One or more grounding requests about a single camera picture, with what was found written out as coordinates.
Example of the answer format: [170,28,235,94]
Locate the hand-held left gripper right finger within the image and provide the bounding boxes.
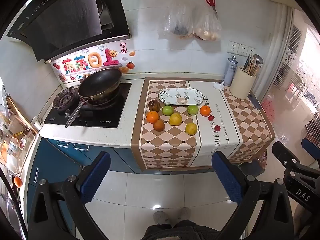
[211,151,294,240]

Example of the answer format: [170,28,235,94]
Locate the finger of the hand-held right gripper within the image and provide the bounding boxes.
[301,138,320,159]
[272,142,320,180]

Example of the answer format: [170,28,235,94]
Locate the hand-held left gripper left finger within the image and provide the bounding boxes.
[27,151,112,240]

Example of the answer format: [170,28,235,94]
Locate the yellow lemon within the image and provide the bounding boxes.
[169,113,182,126]
[185,122,198,136]

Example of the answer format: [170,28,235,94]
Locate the bright orange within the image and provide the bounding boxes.
[199,105,212,117]
[146,111,160,124]

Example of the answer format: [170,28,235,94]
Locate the dull dark orange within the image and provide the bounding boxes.
[153,119,165,132]

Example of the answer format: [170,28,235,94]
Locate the oval floral plate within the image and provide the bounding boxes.
[158,88,205,105]

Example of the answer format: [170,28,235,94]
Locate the dark brown round fruit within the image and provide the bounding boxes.
[148,100,161,112]

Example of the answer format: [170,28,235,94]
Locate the dark bin under counter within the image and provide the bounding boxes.
[240,159,265,177]

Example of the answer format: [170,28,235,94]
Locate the blue kitchen cabinet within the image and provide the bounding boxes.
[26,137,215,230]

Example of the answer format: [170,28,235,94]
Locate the pink dotted plastic bag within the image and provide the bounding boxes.
[261,97,277,122]

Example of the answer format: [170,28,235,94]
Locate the grey slipper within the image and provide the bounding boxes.
[176,207,192,222]
[153,211,170,227]

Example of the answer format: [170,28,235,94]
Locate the checkered printed table mat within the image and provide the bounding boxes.
[131,77,275,172]

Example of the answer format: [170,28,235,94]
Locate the black glass gas stove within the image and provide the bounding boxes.
[44,82,132,128]

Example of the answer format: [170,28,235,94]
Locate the person's dark trousers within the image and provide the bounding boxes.
[144,219,222,240]

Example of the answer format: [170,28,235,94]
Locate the cream utensil holder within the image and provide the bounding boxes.
[229,66,257,100]

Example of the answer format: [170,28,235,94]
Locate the white cup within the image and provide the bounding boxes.
[30,116,42,131]

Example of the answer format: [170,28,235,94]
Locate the metal stove burner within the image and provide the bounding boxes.
[52,87,80,110]

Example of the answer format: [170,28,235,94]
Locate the bundle of kitchen utensils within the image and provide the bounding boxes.
[241,54,264,77]

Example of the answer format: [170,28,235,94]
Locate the grey spray can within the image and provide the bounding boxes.
[223,55,238,87]

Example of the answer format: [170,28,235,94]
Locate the clear plastic bag pale contents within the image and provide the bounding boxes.
[192,5,222,41]

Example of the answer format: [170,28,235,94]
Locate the black range hood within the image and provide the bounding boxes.
[6,0,132,62]

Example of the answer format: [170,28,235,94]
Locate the clear plastic bag dark contents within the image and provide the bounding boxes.
[157,0,194,39]

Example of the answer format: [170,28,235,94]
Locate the black wok with metal handle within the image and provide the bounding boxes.
[65,67,123,128]

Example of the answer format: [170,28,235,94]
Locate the colourful wall sticker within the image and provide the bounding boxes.
[51,42,137,82]

